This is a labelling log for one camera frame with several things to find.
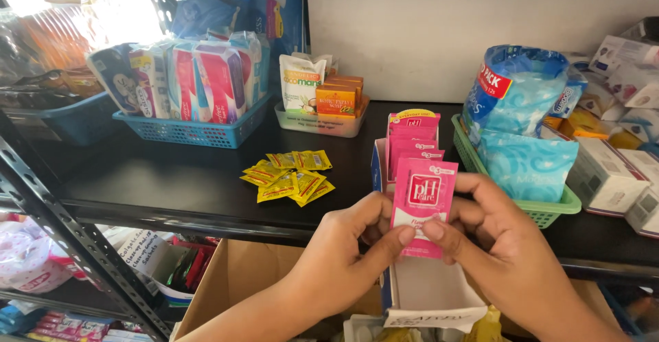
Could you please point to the person's left hand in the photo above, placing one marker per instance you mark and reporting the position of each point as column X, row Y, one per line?
column 334, row 264

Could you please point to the person's right hand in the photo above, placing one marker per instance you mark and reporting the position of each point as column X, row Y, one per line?
column 504, row 264

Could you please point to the pink wash sachet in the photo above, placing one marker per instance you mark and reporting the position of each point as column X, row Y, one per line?
column 423, row 192

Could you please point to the yellow plastic bag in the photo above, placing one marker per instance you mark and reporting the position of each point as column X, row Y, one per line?
column 484, row 326

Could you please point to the green plastic basket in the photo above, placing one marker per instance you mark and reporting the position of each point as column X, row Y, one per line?
column 545, row 213

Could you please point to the white plastic container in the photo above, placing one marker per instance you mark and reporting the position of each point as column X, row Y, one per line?
column 360, row 329

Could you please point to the white blue carton display box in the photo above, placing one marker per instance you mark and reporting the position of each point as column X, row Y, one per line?
column 435, row 285

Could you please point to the brown cardboard box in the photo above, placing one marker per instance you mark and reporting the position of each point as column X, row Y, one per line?
column 242, row 275

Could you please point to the pile of yellow sachets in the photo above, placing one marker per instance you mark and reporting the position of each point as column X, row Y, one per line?
column 288, row 180

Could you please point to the light blue patterned pad pack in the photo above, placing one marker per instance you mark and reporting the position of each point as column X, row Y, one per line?
column 530, row 169

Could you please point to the blue plastic crate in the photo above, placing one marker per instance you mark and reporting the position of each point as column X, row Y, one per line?
column 628, row 311

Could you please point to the heap of white product boxes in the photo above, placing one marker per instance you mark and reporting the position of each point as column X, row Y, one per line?
column 607, row 177

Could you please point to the clear plastic tray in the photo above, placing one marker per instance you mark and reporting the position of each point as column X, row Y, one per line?
column 319, row 125

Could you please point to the bin of assorted sachets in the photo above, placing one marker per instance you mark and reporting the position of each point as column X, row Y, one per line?
column 188, row 270

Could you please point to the row of pink sachets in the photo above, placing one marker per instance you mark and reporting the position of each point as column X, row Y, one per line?
column 412, row 136

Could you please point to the orange soap box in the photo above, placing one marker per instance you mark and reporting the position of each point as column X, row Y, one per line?
column 334, row 101
column 350, row 81

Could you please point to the yellow orange packets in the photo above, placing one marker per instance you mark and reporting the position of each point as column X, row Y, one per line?
column 587, row 123

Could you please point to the tall blue pad pack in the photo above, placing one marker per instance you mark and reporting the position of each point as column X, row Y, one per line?
column 515, row 95

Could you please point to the small blue pad pack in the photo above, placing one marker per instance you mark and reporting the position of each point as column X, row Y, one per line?
column 569, row 95

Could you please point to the white coconut print pouch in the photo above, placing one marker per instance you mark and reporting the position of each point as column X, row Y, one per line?
column 301, row 84

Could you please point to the light blue plastic basket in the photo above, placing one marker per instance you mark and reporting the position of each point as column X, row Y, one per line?
column 201, row 133

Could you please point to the handwritten paper label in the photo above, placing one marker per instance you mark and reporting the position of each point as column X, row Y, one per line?
column 139, row 252

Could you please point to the row of sanitary pad packs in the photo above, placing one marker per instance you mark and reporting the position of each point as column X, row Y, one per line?
column 206, row 79

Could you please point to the black metal shelf rack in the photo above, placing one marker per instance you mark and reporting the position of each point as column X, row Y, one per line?
column 77, row 239

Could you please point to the stack of pink packets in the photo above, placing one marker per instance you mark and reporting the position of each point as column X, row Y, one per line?
column 67, row 326

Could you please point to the large blue pad packages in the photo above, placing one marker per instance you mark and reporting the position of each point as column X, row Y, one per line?
column 231, row 2

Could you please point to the dark blue plastic basket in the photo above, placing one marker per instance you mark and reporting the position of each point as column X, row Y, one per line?
column 77, row 120

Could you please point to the pink white plastic bag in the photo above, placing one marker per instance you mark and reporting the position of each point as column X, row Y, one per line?
column 25, row 259

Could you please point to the heap of clear wrapped packs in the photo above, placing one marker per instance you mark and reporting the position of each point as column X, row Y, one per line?
column 51, row 53

